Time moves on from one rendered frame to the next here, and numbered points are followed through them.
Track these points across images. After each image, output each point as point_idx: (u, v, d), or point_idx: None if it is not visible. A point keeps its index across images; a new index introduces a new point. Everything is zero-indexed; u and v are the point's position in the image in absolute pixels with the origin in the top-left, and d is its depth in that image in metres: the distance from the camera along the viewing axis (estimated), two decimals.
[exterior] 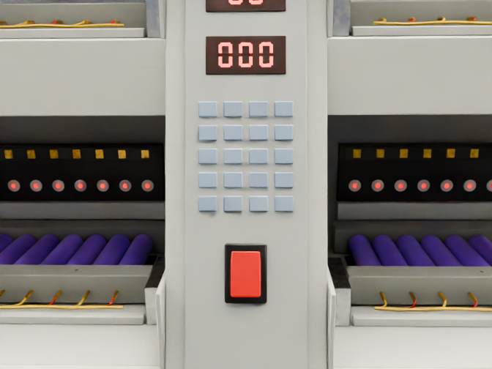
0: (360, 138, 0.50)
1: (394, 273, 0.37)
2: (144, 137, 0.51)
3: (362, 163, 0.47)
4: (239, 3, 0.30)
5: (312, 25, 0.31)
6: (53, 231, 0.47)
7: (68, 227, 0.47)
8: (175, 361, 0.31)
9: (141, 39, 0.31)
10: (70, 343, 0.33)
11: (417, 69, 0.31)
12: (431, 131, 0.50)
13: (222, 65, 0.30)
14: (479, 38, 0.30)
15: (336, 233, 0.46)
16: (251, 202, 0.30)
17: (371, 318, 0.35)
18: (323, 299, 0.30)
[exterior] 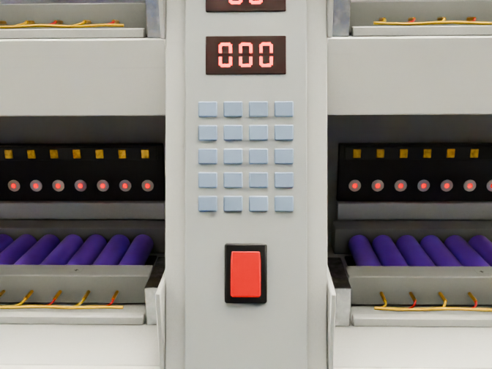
0: (360, 138, 0.50)
1: (394, 273, 0.37)
2: (144, 137, 0.51)
3: (362, 163, 0.47)
4: (239, 3, 0.30)
5: (312, 25, 0.31)
6: (53, 231, 0.47)
7: (68, 227, 0.47)
8: (175, 361, 0.31)
9: (141, 39, 0.31)
10: (70, 343, 0.33)
11: (417, 69, 0.31)
12: (431, 131, 0.50)
13: (222, 65, 0.30)
14: (479, 38, 0.30)
15: (336, 233, 0.46)
16: (251, 202, 0.30)
17: (371, 318, 0.35)
18: (323, 299, 0.30)
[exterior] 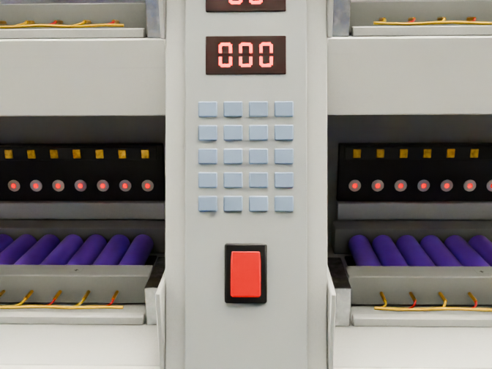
0: (360, 138, 0.50)
1: (394, 273, 0.37)
2: (144, 137, 0.51)
3: (362, 163, 0.47)
4: (239, 3, 0.30)
5: (312, 25, 0.31)
6: (53, 231, 0.47)
7: (68, 227, 0.47)
8: (175, 361, 0.31)
9: (141, 39, 0.31)
10: (70, 343, 0.33)
11: (417, 69, 0.31)
12: (431, 131, 0.50)
13: (222, 65, 0.30)
14: (479, 38, 0.30)
15: (336, 233, 0.46)
16: (251, 202, 0.30)
17: (371, 318, 0.35)
18: (323, 299, 0.30)
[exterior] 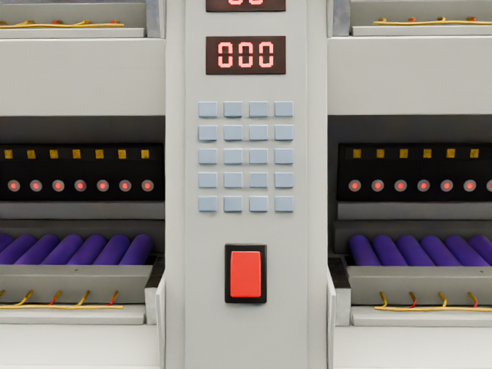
0: (360, 138, 0.50)
1: (394, 273, 0.37)
2: (144, 137, 0.51)
3: (362, 163, 0.47)
4: (239, 3, 0.30)
5: (312, 25, 0.31)
6: (53, 231, 0.47)
7: (68, 227, 0.47)
8: (175, 361, 0.31)
9: (141, 39, 0.31)
10: (70, 343, 0.33)
11: (417, 69, 0.31)
12: (431, 131, 0.50)
13: (222, 65, 0.30)
14: (479, 38, 0.30)
15: (336, 233, 0.46)
16: (251, 202, 0.30)
17: (371, 318, 0.35)
18: (323, 299, 0.30)
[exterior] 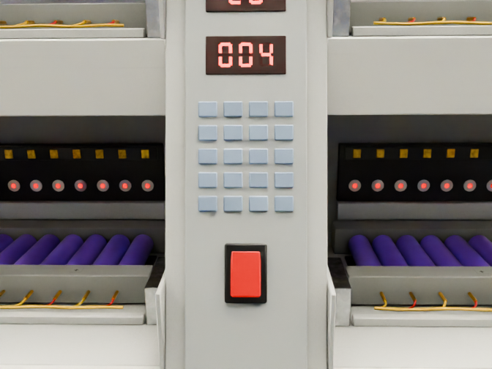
0: (360, 138, 0.50)
1: (394, 273, 0.37)
2: (144, 137, 0.51)
3: (362, 163, 0.47)
4: (239, 3, 0.30)
5: (312, 25, 0.31)
6: (53, 231, 0.47)
7: (68, 227, 0.47)
8: (175, 361, 0.31)
9: (141, 39, 0.31)
10: (70, 343, 0.33)
11: (417, 69, 0.31)
12: (431, 131, 0.50)
13: (222, 65, 0.30)
14: (479, 38, 0.30)
15: (336, 233, 0.46)
16: (251, 202, 0.30)
17: (371, 318, 0.35)
18: (323, 299, 0.30)
